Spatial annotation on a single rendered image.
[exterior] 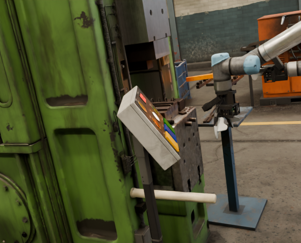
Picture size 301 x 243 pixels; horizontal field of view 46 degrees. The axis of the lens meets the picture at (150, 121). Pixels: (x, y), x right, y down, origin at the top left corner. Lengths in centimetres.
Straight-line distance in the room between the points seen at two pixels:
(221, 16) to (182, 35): 117
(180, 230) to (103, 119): 86
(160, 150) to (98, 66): 56
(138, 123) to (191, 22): 863
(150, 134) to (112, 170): 56
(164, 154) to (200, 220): 119
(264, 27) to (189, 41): 472
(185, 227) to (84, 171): 68
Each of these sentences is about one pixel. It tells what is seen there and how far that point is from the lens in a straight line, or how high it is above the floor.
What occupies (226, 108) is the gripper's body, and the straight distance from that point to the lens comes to 152.
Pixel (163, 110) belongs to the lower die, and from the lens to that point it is 196.
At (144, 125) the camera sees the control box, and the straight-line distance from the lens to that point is 128.
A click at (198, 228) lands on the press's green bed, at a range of 238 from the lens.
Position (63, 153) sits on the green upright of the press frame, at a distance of 200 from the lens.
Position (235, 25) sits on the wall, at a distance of 956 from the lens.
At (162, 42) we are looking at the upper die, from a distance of 196.
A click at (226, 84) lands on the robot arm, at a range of 151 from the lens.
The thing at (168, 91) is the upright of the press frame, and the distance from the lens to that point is 233.
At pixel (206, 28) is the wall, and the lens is 973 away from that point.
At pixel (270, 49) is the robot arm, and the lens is 156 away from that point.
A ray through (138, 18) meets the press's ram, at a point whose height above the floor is 149.
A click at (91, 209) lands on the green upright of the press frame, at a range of 209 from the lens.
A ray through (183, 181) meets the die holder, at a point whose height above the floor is 58.
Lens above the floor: 146
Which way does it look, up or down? 16 degrees down
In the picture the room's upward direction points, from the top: 10 degrees counter-clockwise
